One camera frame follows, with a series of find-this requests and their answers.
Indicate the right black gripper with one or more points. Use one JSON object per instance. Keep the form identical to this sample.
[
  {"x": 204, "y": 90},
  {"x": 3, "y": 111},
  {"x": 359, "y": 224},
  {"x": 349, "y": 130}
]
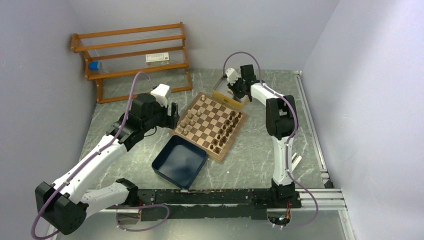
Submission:
[{"x": 239, "y": 95}]

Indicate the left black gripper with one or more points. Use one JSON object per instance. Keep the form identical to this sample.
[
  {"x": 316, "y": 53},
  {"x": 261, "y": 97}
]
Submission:
[{"x": 168, "y": 120}]

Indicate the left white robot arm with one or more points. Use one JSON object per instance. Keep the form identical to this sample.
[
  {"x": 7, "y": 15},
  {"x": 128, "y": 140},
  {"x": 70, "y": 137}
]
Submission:
[{"x": 67, "y": 202}]

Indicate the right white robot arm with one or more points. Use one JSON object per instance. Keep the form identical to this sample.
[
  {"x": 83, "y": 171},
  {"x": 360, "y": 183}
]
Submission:
[{"x": 281, "y": 124}]

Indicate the dark chess pieces group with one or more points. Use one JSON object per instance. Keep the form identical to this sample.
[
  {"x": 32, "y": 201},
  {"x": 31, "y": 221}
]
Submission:
[{"x": 223, "y": 139}]

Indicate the wooden chess board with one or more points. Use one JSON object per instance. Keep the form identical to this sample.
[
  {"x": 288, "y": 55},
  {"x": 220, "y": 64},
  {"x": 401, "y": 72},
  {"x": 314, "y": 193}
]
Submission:
[{"x": 213, "y": 112}]

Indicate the gold metal tin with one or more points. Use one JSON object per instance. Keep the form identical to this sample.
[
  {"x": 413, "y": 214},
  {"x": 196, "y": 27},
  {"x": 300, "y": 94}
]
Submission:
[{"x": 222, "y": 93}]

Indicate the blue square tray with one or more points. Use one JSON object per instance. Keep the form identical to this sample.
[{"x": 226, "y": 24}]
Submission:
[{"x": 179, "y": 162}]

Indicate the white red box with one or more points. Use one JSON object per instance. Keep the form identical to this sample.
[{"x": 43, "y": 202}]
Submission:
[{"x": 157, "y": 58}]

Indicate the wooden shelf rack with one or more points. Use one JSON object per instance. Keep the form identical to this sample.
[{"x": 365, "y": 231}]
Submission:
[{"x": 122, "y": 53}]

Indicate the blue capped container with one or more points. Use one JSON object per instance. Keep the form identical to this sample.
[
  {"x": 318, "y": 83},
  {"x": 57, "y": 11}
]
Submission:
[{"x": 94, "y": 65}]

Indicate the small white plastic part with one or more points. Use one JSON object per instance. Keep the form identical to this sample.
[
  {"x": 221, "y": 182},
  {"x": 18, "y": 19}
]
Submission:
[{"x": 295, "y": 160}]

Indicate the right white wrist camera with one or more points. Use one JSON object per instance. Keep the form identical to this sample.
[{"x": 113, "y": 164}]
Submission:
[{"x": 231, "y": 75}]

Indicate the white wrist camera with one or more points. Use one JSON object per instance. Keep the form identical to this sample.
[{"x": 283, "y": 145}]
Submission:
[
  {"x": 161, "y": 94},
  {"x": 231, "y": 75}
]

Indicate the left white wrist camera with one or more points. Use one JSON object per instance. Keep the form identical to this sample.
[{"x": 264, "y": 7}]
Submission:
[{"x": 161, "y": 94}]

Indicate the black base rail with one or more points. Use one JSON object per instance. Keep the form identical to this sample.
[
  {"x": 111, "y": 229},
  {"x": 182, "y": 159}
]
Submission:
[{"x": 252, "y": 203}]

